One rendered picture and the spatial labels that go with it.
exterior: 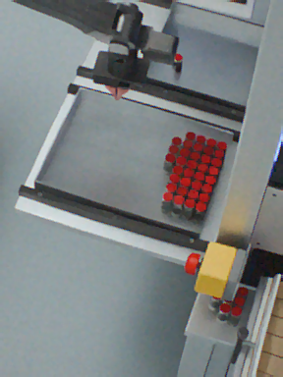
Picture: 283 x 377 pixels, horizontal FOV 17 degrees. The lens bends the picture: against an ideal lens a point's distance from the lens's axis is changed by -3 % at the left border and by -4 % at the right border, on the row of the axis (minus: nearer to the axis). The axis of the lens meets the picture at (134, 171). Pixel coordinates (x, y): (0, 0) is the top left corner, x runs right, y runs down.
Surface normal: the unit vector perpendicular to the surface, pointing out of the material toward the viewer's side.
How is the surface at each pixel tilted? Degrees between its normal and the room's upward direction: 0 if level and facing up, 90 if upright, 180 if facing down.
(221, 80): 0
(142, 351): 0
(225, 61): 0
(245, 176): 90
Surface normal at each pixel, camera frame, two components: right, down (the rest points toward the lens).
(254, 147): -0.30, 0.76
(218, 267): 0.06, -0.58
